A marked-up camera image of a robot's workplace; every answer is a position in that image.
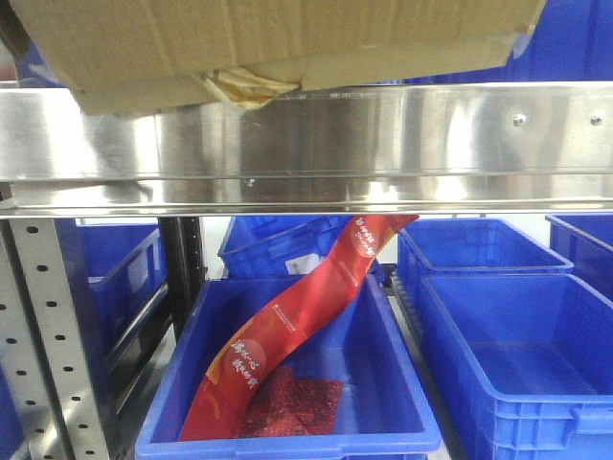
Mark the brown cardboard box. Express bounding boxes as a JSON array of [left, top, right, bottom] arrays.
[[1, 1, 544, 114]]

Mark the blue bin left shelf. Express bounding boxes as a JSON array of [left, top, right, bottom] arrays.
[[78, 223, 167, 352]]

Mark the stainless steel shelf beam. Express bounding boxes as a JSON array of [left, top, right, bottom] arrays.
[[1, 81, 612, 218]]

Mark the perforated steel shelf upright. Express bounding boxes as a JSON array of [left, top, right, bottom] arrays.
[[1, 218, 125, 459]]

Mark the tilted blue bin rear centre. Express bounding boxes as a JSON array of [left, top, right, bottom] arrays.
[[217, 215, 352, 278]]

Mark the blue bin rear right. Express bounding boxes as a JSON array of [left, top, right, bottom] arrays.
[[397, 218, 574, 307]]

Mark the red glitter sheet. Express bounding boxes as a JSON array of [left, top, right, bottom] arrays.
[[239, 366, 344, 438]]

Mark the blue bin with red banner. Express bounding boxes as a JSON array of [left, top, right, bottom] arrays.
[[135, 277, 442, 459]]

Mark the long red paper banner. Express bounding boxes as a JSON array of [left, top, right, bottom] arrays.
[[179, 215, 418, 441]]

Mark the blue bin front right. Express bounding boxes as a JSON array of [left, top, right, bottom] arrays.
[[420, 274, 612, 459]]

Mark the blue bin far right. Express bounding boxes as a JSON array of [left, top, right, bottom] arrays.
[[545, 213, 612, 300]]

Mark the blue bin upper left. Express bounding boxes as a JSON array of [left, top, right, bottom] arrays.
[[15, 42, 62, 88]]

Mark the blue bin upper right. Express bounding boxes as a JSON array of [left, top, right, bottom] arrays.
[[386, 0, 612, 85]]

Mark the black shelf post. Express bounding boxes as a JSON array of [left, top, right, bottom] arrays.
[[158, 217, 208, 340]]

